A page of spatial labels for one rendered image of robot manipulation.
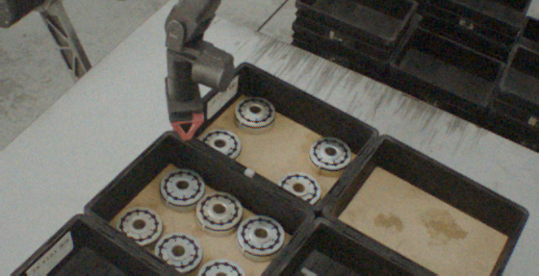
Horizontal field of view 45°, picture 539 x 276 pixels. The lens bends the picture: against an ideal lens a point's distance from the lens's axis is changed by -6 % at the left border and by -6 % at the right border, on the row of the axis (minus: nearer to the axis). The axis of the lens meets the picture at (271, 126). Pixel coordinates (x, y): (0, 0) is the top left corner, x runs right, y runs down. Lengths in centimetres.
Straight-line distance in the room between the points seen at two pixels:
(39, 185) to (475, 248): 109
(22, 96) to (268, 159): 164
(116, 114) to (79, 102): 12
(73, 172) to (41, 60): 148
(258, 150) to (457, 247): 53
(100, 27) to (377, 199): 206
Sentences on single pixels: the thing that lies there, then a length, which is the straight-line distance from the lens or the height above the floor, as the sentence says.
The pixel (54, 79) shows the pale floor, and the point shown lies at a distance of 311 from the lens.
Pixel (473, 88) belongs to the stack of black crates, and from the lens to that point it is 271.
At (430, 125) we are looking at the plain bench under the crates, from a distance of 202.
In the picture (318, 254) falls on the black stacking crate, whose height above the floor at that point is 83.
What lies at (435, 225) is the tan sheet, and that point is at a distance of 162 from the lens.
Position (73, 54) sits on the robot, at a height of 63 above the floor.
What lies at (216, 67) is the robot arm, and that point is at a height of 126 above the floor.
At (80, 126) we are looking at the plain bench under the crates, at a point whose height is 70.
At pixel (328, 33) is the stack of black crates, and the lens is 255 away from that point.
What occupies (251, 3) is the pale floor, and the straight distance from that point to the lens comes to 351.
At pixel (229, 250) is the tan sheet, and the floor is 83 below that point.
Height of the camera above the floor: 208
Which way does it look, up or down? 46 degrees down
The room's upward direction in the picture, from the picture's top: 8 degrees clockwise
